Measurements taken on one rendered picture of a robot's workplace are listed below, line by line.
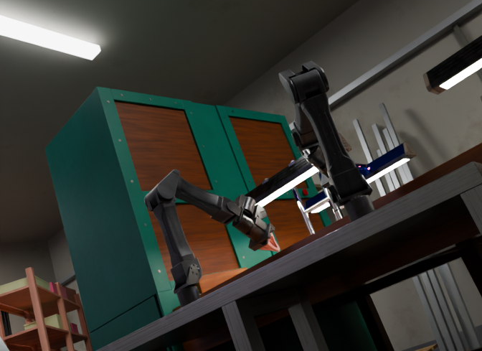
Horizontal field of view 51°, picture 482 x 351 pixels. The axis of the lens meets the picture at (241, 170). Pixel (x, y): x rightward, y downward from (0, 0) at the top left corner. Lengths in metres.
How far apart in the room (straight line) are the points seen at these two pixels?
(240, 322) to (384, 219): 0.41
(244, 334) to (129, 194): 1.08
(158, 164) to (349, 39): 3.02
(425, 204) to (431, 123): 3.55
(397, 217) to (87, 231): 1.67
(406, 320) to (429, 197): 3.67
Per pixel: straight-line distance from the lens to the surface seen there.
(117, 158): 2.16
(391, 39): 4.76
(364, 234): 0.98
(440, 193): 0.93
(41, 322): 5.24
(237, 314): 1.16
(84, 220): 2.40
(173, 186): 1.60
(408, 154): 2.29
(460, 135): 4.40
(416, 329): 4.56
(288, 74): 1.29
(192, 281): 1.50
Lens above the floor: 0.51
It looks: 19 degrees up
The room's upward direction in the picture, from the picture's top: 21 degrees counter-clockwise
